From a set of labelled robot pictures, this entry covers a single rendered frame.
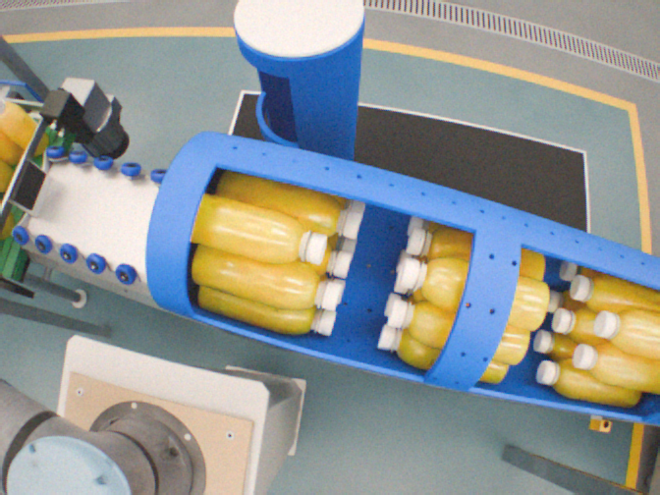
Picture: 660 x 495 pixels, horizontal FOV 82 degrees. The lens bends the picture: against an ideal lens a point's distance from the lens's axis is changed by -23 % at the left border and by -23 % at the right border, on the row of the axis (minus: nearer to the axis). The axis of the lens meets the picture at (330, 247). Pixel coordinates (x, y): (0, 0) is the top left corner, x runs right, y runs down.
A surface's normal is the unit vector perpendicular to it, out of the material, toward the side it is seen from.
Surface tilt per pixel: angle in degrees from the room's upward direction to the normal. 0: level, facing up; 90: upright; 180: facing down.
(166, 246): 30
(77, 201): 0
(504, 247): 16
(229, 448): 1
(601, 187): 0
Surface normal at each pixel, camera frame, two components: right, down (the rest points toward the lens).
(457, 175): 0.00, -0.25
